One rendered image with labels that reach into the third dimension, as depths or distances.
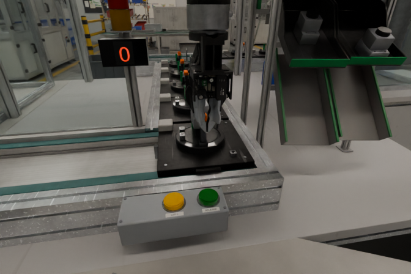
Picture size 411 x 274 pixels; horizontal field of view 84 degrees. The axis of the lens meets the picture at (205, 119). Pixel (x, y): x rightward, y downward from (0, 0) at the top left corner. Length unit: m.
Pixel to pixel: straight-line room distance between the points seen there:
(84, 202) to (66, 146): 0.30
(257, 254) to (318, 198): 0.25
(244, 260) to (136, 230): 0.22
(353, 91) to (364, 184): 0.27
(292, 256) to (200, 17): 0.49
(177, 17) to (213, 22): 7.48
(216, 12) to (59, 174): 0.57
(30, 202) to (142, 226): 0.24
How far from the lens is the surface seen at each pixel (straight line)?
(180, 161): 0.58
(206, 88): 0.43
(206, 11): 0.40
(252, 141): 0.69
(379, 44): 0.69
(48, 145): 0.83
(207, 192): 0.49
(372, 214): 0.73
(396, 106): 1.74
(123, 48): 0.67
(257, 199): 0.59
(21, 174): 0.79
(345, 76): 0.81
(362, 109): 0.79
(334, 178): 0.79
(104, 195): 0.55
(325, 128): 0.69
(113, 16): 0.67
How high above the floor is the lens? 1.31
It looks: 26 degrees down
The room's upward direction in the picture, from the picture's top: straight up
